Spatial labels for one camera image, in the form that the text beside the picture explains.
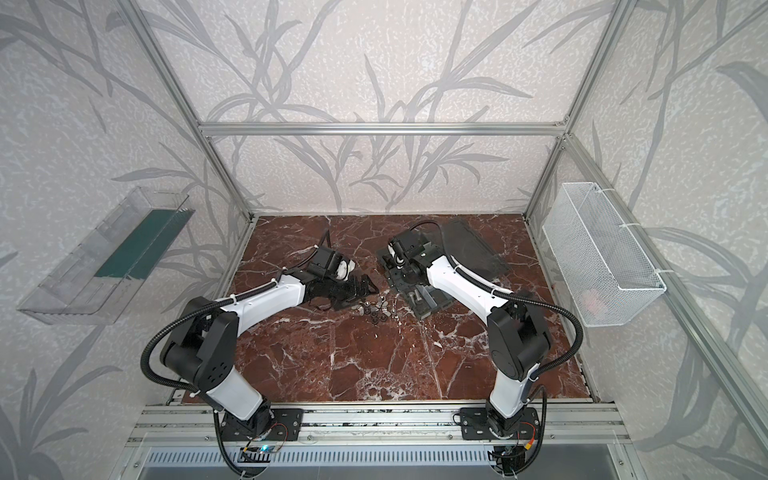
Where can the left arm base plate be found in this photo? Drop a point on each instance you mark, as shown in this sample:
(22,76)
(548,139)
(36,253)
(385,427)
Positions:
(280,424)

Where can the clear plastic wall tray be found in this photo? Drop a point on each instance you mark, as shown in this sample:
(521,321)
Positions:
(95,283)

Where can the grey plastic organizer box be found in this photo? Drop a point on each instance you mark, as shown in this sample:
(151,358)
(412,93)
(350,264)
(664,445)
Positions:
(463,272)

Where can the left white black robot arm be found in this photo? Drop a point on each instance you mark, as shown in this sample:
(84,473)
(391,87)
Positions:
(196,352)

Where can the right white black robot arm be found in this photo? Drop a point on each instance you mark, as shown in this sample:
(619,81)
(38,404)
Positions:
(519,337)

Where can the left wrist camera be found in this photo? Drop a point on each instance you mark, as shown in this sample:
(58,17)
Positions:
(344,269)

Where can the aluminium frame crossbar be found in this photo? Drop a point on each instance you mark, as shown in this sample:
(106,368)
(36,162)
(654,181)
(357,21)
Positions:
(218,129)

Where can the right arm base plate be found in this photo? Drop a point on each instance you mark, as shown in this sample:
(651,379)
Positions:
(487,424)

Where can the pile of screws and nuts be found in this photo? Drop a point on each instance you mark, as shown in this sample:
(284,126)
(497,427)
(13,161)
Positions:
(375,312)

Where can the white wire mesh basket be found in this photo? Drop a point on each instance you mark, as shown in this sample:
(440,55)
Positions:
(607,273)

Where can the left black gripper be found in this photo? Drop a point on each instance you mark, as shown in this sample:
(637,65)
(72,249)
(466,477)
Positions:
(351,285)

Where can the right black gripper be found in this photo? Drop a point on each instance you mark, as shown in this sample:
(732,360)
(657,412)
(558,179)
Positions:
(411,288)

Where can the aluminium front rail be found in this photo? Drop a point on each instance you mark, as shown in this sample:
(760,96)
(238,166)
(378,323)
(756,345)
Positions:
(412,423)

